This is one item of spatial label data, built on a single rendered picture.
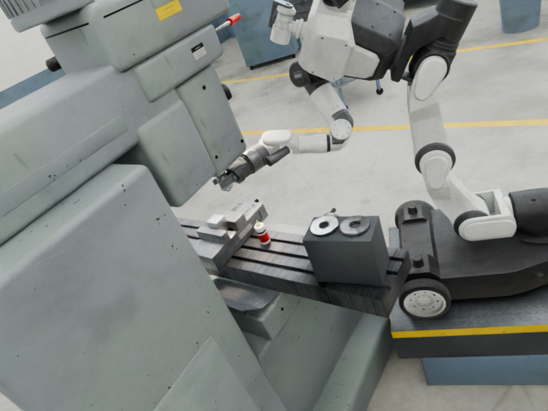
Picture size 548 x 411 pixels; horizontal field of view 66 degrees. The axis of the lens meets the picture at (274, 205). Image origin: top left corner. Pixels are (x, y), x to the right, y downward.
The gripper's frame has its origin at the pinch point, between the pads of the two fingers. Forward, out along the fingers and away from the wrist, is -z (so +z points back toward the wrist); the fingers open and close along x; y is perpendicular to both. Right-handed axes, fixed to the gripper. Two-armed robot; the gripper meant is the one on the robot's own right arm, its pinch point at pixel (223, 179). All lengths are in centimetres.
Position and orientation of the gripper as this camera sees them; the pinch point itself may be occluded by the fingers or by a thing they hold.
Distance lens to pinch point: 152.3
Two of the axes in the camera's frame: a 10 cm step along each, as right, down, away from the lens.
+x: 5.9, 2.6, -7.6
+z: 7.4, -5.6, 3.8
